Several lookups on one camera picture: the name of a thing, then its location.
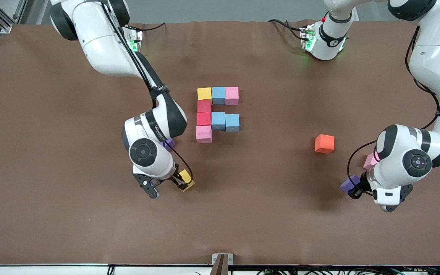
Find pink foam cube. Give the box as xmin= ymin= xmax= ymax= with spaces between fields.
xmin=363 ymin=153 xmax=379 ymax=170
xmin=225 ymin=86 xmax=239 ymax=106
xmin=196 ymin=125 xmax=213 ymax=144

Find light blue foam cube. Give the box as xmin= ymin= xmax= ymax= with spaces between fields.
xmin=225 ymin=113 xmax=240 ymax=133
xmin=211 ymin=112 xmax=226 ymax=131
xmin=212 ymin=86 xmax=226 ymax=105

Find orange foam cube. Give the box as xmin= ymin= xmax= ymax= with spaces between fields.
xmin=315 ymin=134 xmax=335 ymax=154

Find brown table mat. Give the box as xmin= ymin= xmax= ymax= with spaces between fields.
xmin=0 ymin=19 xmax=440 ymax=267

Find metal table edge bracket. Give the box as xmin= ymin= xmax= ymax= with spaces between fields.
xmin=212 ymin=253 xmax=234 ymax=275

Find black right base cable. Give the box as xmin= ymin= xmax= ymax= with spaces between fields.
xmin=128 ymin=22 xmax=166 ymax=32

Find black base cable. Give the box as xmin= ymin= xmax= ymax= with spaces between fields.
xmin=268 ymin=19 xmax=305 ymax=40
xmin=128 ymin=22 xmax=166 ymax=32

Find black left base cable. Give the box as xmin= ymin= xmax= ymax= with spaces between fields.
xmin=268 ymin=19 xmax=305 ymax=40

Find aluminium frame profile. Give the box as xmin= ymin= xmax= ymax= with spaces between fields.
xmin=0 ymin=0 xmax=28 ymax=34

